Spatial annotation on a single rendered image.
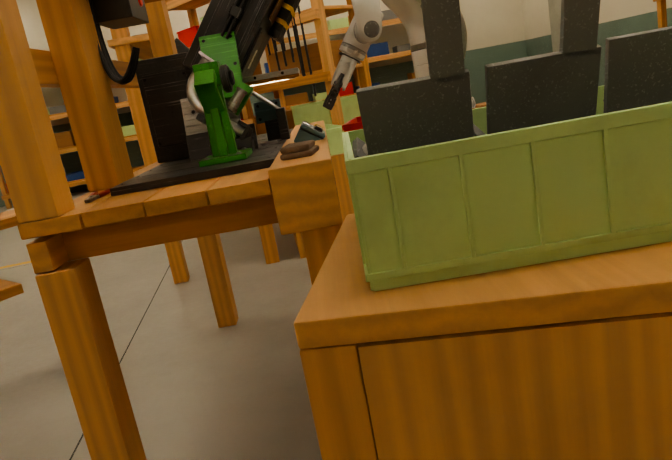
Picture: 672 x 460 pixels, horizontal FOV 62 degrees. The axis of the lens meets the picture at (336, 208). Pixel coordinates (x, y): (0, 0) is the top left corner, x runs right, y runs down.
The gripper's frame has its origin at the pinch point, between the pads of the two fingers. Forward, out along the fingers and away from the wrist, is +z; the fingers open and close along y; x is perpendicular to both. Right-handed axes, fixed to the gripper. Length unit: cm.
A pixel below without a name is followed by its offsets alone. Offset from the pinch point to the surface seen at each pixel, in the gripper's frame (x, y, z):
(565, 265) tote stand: -31, -118, 4
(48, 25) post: 77, -22, 13
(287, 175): 3, -61, 17
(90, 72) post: 63, -22, 20
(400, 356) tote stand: -16, -122, 21
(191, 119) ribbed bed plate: 37.5, 0.1, 23.2
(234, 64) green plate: 32.1, 2.3, 1.9
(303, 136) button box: 3.2, -12.9, 12.1
